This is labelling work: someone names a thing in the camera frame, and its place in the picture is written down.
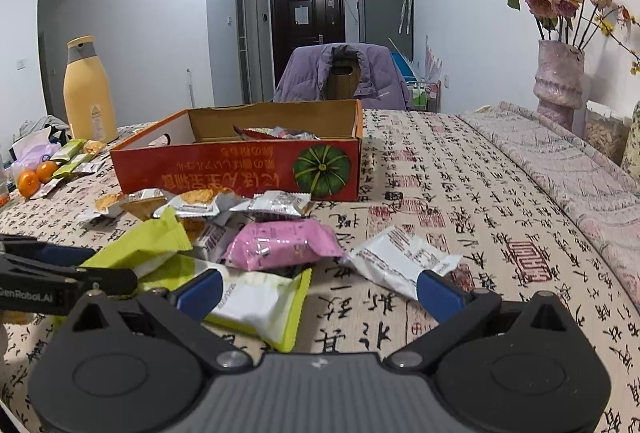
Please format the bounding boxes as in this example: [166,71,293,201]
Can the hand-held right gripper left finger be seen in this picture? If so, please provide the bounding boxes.
[65,270,253,373]

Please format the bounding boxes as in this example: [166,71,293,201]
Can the white wire rack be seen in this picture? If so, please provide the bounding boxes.
[407,80,442,112]

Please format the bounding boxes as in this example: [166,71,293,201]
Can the pink snack packet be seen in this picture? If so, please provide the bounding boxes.
[220,219,347,272]

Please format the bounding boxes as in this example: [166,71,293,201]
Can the blue rack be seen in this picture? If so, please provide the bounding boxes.
[387,38,418,84]

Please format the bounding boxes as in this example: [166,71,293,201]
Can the red snack packet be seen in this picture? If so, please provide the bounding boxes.
[232,125,322,144]

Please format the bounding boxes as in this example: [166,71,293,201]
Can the grey refrigerator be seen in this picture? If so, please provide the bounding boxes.
[356,0,415,58]

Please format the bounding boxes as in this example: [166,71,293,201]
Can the purple padded jacket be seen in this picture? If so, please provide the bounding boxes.
[273,42,410,111]

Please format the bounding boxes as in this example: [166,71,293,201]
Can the yellow flower branches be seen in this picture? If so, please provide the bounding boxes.
[595,5,640,74]

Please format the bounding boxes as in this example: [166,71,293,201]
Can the white folded umbrella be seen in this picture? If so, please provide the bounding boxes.
[398,0,415,34]

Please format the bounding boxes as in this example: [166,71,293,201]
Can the grey quilted blanket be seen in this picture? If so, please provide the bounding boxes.
[457,102,640,309]

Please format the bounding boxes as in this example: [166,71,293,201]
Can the wooden chair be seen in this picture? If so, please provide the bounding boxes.
[325,45,362,101]

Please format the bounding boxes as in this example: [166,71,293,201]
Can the patterned ceramic vase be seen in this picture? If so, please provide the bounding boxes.
[621,102,640,170]

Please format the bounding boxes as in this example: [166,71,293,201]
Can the green snack bar packet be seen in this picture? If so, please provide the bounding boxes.
[52,154,97,180]
[49,139,88,164]

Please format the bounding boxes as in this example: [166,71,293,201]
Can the glass interior door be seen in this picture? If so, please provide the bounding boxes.
[235,0,258,104]

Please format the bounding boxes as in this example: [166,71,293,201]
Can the pink textured vase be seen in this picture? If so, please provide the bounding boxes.
[531,39,586,131]

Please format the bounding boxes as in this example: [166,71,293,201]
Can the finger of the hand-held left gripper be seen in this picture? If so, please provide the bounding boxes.
[0,235,96,267]
[0,257,139,297]

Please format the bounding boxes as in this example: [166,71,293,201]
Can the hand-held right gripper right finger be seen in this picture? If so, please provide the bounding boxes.
[387,270,574,373]

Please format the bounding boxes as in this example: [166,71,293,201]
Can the dark entrance door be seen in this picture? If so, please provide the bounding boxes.
[269,0,346,102]

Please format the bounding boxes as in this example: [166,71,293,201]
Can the lime green snack packet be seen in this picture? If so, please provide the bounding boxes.
[79,207,193,275]

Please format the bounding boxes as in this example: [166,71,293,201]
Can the grey cloth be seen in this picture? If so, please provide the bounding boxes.
[19,114,71,144]

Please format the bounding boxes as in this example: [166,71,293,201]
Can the clear storage jar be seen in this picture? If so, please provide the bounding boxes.
[584,100,632,166]

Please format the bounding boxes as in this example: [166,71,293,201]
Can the lime green white-backed packet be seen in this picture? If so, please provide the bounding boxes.
[136,254,313,354]

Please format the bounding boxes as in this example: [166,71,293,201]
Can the red cardboard box pumpkin print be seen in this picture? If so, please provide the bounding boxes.
[109,99,363,202]

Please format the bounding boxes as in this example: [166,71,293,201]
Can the yellow bottle grey cap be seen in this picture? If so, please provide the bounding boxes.
[62,35,119,144]

